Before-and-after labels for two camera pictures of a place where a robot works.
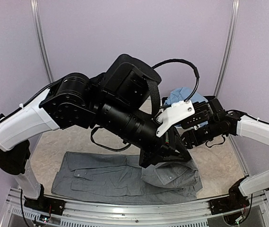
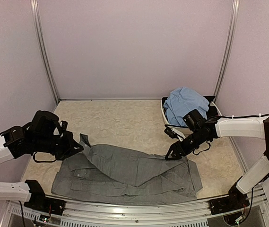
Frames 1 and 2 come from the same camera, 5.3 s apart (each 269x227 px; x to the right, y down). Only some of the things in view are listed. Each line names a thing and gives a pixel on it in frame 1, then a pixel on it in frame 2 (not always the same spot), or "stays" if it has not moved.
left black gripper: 167,151 to 70,143
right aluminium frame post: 227,63 stays
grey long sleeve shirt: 117,178 stays
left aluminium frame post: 34,3 stays
